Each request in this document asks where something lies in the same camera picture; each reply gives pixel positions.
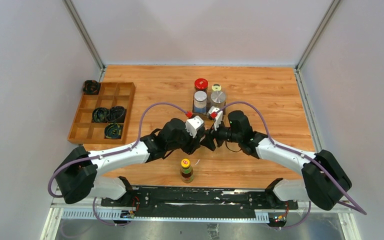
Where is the yellow cap sauce bottle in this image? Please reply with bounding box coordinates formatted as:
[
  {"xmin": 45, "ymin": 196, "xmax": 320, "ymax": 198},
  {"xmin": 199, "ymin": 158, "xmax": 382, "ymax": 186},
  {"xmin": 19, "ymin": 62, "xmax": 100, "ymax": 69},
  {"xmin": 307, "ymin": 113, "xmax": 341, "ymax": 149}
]
[{"xmin": 180, "ymin": 158, "xmax": 194, "ymax": 183}]

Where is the black cable coil middle right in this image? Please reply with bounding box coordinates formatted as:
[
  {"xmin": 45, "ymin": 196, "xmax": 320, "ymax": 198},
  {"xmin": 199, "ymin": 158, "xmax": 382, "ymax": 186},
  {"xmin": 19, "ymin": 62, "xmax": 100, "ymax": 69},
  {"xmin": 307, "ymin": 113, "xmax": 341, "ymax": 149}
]
[{"xmin": 107, "ymin": 105, "xmax": 127, "ymax": 124}]

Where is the yellow lid spice bottle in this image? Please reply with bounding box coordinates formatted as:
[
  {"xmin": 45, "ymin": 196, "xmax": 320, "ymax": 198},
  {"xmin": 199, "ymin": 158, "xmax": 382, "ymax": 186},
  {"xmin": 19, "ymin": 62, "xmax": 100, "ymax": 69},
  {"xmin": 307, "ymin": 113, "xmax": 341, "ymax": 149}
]
[{"xmin": 211, "ymin": 83, "xmax": 223, "ymax": 92}]

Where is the black cable coil lower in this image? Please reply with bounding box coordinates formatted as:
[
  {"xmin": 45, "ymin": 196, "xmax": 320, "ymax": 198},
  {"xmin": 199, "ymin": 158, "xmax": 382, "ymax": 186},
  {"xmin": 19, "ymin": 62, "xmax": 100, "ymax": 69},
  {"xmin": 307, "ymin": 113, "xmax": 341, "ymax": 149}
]
[{"xmin": 104, "ymin": 122, "xmax": 124, "ymax": 140}]

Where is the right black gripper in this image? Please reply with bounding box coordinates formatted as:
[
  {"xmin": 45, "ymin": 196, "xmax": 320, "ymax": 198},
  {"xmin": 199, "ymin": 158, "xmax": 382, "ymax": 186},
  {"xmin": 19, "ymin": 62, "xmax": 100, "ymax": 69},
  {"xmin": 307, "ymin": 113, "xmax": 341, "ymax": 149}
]
[{"xmin": 200, "ymin": 117, "xmax": 242, "ymax": 152}]

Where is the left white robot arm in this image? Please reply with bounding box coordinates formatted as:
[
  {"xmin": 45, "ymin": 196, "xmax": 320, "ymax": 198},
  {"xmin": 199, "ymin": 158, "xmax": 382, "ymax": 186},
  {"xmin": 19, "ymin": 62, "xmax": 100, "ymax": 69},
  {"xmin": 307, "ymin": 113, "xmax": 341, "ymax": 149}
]
[{"xmin": 53, "ymin": 116, "xmax": 205, "ymax": 207}]

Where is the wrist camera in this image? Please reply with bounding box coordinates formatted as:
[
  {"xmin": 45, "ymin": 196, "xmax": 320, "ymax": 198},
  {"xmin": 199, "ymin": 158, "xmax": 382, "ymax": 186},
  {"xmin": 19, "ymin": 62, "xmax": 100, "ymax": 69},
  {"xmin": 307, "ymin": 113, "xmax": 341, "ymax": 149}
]
[
  {"xmin": 208, "ymin": 106, "xmax": 223, "ymax": 131},
  {"xmin": 185, "ymin": 116, "xmax": 204, "ymax": 138}
]

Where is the silver lid blue bottle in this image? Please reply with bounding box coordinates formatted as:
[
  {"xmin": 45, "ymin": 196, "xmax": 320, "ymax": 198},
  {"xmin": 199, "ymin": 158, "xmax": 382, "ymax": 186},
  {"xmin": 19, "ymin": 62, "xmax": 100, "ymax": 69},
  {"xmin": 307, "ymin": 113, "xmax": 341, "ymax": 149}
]
[{"xmin": 193, "ymin": 91, "xmax": 207, "ymax": 114}]

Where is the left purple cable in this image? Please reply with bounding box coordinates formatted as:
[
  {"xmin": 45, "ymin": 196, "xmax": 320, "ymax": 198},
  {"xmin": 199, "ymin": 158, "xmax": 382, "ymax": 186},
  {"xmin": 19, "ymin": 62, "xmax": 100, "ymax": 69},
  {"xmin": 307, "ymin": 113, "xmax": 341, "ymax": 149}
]
[{"xmin": 47, "ymin": 102, "xmax": 193, "ymax": 227}]

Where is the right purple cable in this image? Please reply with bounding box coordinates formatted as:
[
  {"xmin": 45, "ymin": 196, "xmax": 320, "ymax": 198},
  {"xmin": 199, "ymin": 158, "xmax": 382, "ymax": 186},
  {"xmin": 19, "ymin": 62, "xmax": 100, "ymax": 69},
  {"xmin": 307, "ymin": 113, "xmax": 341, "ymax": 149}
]
[{"xmin": 210, "ymin": 101, "xmax": 368, "ymax": 231}]

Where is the black cable coil outside tray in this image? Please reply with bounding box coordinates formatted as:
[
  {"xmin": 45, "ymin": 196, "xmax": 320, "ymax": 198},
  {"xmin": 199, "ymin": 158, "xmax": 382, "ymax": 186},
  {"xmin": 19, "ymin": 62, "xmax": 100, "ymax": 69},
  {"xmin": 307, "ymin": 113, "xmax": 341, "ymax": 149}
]
[{"xmin": 82, "ymin": 79, "xmax": 101, "ymax": 96}]

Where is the silver lid glass jar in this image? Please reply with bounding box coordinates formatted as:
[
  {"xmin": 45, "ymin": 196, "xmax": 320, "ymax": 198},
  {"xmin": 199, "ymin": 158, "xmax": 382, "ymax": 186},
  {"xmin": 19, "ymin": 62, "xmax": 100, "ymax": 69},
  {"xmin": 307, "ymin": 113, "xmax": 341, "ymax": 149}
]
[{"xmin": 209, "ymin": 90, "xmax": 227, "ymax": 109}]

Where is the wooden compartment tray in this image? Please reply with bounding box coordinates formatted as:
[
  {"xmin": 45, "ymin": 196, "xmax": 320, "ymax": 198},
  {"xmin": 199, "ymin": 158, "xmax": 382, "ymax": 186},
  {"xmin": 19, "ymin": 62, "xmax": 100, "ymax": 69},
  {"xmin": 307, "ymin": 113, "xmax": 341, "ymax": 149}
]
[{"xmin": 67, "ymin": 80, "xmax": 136, "ymax": 145}]

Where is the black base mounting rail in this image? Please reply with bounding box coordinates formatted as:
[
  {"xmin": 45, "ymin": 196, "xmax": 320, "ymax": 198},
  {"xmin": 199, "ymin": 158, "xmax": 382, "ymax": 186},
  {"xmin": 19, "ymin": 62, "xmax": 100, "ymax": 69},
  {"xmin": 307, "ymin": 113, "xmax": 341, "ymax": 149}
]
[{"xmin": 100, "ymin": 186, "xmax": 298, "ymax": 220}]

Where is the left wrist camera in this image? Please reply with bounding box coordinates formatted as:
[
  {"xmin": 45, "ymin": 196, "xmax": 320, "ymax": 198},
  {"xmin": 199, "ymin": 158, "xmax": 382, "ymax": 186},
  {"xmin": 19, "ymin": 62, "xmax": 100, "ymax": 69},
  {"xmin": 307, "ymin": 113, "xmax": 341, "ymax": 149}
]
[{"xmin": 185, "ymin": 116, "xmax": 204, "ymax": 138}]

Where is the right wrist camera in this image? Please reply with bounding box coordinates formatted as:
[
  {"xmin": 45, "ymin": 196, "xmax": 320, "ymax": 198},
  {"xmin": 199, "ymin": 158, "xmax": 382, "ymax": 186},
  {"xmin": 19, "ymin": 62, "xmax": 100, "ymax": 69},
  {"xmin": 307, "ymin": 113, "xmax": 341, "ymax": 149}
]
[{"xmin": 208, "ymin": 106, "xmax": 223, "ymax": 131}]

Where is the red lid sauce jar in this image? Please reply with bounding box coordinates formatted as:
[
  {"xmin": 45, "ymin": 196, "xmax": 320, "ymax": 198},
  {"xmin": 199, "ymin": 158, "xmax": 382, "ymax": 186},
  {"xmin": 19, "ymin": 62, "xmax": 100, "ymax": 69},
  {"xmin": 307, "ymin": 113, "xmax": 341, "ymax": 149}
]
[{"xmin": 194, "ymin": 78, "xmax": 209, "ymax": 93}]

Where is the purple cable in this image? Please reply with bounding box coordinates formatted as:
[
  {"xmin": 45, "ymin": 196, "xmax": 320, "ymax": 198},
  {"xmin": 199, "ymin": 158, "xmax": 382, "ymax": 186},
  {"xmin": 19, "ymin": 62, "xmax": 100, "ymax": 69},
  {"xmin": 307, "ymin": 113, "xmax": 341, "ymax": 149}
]
[
  {"xmin": 210, "ymin": 101, "xmax": 368, "ymax": 231},
  {"xmin": 47, "ymin": 102, "xmax": 193, "ymax": 227}
]

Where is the clear plastic organizer bin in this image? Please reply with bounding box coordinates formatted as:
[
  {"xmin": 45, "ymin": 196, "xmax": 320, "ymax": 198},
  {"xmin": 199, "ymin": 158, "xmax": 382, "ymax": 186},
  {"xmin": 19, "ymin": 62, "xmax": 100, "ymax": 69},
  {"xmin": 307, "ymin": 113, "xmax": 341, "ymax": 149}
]
[{"xmin": 191, "ymin": 88, "xmax": 227, "ymax": 117}]

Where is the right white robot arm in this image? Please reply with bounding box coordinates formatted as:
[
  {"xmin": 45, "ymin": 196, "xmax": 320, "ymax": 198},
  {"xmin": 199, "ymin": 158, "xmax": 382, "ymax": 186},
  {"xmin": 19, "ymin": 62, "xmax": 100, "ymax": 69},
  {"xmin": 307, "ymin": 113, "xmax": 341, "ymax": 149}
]
[{"xmin": 200, "ymin": 110, "xmax": 352, "ymax": 211}]

